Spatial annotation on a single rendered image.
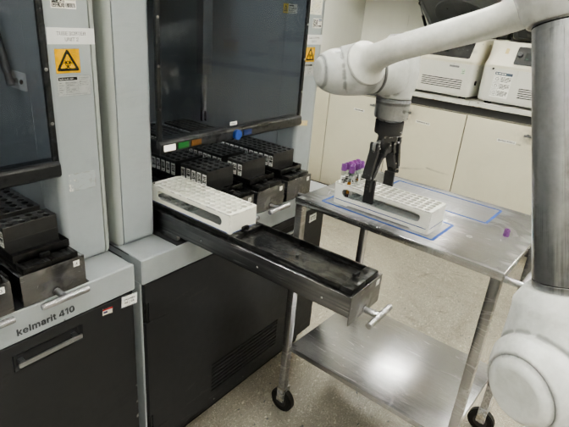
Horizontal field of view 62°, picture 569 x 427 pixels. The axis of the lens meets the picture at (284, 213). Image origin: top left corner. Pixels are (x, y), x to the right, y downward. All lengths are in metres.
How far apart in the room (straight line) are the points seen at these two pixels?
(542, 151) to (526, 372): 0.30
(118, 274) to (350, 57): 0.73
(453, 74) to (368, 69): 2.18
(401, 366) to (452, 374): 0.16
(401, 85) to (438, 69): 2.07
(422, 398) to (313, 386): 0.51
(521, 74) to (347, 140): 1.24
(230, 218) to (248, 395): 0.92
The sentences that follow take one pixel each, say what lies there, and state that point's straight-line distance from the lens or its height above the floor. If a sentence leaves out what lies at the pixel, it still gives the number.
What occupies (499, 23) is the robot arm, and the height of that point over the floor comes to 1.33.
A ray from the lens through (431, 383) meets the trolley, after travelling 1.66.
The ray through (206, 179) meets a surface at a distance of 1.39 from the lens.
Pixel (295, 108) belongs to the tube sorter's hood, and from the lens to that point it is 1.64.
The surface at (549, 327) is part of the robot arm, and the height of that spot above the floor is 0.95.
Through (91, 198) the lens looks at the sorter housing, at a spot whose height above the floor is 0.89.
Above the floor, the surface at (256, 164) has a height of 0.86.
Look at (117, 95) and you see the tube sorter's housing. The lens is 1.17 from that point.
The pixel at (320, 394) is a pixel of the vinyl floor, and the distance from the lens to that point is 1.94.
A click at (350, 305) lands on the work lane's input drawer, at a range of 0.98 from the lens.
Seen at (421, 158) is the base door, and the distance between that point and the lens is 3.41.
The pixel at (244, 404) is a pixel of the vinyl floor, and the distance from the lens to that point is 1.87.
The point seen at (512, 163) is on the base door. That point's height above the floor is 0.58.
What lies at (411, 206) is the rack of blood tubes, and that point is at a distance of 1.28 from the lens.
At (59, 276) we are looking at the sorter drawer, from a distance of 1.10.
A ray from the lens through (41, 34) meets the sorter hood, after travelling 1.05.
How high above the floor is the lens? 1.32
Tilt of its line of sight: 23 degrees down
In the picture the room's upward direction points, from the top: 5 degrees clockwise
